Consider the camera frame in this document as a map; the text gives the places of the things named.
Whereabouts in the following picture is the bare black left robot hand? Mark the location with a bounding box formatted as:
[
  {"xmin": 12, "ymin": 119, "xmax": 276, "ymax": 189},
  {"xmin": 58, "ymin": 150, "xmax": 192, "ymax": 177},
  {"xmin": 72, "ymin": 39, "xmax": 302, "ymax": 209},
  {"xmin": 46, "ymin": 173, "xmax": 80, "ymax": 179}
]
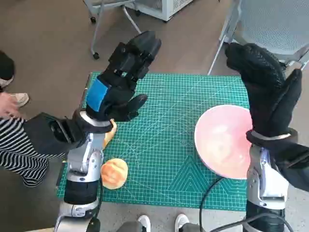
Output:
[{"xmin": 85, "ymin": 30, "xmax": 162, "ymax": 123}]

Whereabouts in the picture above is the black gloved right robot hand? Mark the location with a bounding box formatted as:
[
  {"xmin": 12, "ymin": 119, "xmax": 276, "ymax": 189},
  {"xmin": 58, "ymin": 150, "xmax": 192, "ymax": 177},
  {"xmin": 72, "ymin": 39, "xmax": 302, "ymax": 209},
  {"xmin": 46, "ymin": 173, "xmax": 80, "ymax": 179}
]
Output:
[{"xmin": 224, "ymin": 43, "xmax": 304, "ymax": 139}]

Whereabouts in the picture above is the orange rectangular toy bread loaf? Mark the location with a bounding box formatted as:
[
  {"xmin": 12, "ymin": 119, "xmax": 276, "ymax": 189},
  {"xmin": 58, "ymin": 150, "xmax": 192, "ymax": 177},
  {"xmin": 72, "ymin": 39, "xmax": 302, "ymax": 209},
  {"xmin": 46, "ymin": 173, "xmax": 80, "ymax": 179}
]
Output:
[{"xmin": 102, "ymin": 118, "xmax": 118, "ymax": 148}]

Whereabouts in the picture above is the pink bowl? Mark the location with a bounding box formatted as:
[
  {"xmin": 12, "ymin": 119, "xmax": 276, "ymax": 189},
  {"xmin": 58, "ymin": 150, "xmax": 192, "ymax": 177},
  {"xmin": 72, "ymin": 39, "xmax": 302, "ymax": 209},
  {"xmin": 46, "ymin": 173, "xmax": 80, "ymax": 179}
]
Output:
[{"xmin": 194, "ymin": 104, "xmax": 254, "ymax": 180}]

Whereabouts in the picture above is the round toy bread bun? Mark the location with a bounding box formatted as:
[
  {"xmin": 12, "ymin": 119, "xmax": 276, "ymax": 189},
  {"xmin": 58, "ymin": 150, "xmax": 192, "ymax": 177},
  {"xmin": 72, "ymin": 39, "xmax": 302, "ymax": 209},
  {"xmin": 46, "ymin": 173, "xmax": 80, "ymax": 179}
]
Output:
[{"xmin": 100, "ymin": 158, "xmax": 128, "ymax": 189}]

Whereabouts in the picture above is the grey chair with casters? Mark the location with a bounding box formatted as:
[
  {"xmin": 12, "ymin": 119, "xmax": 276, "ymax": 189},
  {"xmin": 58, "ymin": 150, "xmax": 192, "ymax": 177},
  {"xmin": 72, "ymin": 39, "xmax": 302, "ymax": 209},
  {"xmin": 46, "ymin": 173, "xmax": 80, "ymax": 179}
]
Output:
[{"xmin": 83, "ymin": 0, "xmax": 143, "ymax": 60}]

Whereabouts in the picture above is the grey mesh seat chair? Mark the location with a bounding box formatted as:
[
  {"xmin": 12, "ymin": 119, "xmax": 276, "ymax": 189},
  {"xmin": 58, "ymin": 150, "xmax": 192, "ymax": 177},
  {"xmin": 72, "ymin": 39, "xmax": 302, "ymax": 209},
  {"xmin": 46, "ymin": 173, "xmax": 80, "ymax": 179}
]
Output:
[{"xmin": 207, "ymin": 0, "xmax": 309, "ymax": 75}]

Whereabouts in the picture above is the green cutting mat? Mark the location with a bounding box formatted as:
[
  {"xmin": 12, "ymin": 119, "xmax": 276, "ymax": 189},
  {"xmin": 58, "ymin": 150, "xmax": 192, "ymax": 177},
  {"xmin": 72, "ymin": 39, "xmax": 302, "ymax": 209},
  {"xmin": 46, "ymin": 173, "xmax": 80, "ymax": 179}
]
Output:
[{"xmin": 56, "ymin": 71, "xmax": 252, "ymax": 211}]

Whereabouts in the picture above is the white cabinet with grille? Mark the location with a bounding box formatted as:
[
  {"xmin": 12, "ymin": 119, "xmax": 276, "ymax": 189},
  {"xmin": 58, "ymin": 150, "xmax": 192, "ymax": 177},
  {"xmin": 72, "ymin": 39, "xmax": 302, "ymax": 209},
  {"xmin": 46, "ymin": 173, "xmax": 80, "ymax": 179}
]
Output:
[{"xmin": 125, "ymin": 0, "xmax": 194, "ymax": 22}]

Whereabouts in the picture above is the person's white shoe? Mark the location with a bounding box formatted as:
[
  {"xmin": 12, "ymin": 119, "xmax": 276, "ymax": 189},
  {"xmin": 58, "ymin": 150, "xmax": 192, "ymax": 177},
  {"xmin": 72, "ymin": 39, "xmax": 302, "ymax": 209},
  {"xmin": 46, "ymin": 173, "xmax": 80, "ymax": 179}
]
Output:
[
  {"xmin": 13, "ymin": 93, "xmax": 29, "ymax": 107},
  {"xmin": 0, "ymin": 77, "xmax": 14, "ymax": 89}
]

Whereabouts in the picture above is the person's hand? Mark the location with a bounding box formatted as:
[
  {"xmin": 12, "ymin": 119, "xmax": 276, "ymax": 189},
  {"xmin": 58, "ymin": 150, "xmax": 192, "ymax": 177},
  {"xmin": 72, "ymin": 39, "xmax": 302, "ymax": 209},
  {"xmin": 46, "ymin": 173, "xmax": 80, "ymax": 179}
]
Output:
[{"xmin": 0, "ymin": 92, "xmax": 19, "ymax": 118}]

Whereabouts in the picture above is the white shoe with dark opening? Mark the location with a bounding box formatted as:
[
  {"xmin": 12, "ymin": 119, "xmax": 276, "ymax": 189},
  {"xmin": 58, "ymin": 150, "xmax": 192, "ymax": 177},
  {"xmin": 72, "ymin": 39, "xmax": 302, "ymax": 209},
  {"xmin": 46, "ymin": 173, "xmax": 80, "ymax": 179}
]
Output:
[
  {"xmin": 137, "ymin": 214, "xmax": 152, "ymax": 232},
  {"xmin": 174, "ymin": 213, "xmax": 190, "ymax": 232}
]

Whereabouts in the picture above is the grey rounded leg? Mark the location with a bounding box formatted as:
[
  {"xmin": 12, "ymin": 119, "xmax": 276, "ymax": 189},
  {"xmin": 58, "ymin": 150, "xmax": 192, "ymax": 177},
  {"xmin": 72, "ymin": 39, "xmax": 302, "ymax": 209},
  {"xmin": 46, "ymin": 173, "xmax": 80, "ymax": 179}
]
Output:
[
  {"xmin": 182, "ymin": 222, "xmax": 205, "ymax": 232},
  {"xmin": 117, "ymin": 220, "xmax": 145, "ymax": 232}
]

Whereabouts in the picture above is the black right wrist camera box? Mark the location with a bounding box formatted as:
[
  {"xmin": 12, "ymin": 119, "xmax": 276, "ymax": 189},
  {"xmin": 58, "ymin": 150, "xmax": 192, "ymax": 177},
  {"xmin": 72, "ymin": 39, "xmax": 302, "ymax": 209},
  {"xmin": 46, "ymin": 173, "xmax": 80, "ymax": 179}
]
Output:
[{"xmin": 272, "ymin": 137, "xmax": 309, "ymax": 191}]

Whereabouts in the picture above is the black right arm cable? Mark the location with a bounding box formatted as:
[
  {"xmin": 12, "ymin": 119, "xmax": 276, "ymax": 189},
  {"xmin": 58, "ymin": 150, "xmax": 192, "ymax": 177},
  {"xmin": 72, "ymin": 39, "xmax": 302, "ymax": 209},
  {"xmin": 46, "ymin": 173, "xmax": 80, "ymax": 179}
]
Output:
[{"xmin": 199, "ymin": 176, "xmax": 294, "ymax": 232}]

